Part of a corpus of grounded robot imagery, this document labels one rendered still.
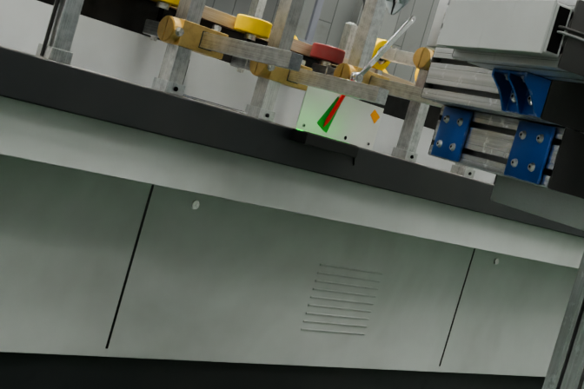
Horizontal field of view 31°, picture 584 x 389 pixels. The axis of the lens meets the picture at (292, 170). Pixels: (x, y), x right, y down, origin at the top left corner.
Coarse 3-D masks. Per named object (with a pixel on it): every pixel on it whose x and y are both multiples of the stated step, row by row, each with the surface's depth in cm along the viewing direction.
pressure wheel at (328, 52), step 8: (312, 48) 250; (320, 48) 247; (328, 48) 247; (336, 48) 247; (312, 56) 249; (320, 56) 247; (328, 56) 247; (336, 56) 247; (328, 64) 250; (336, 64) 252
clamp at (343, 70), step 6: (342, 66) 235; (348, 66) 234; (354, 66) 236; (336, 72) 236; (342, 72) 235; (348, 72) 234; (372, 72) 238; (348, 78) 234; (366, 78) 237; (384, 78) 242
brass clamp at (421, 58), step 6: (420, 48) 253; (426, 48) 252; (414, 54) 254; (420, 54) 253; (426, 54) 252; (432, 54) 252; (414, 60) 254; (420, 60) 253; (426, 60) 251; (420, 66) 252; (426, 66) 252
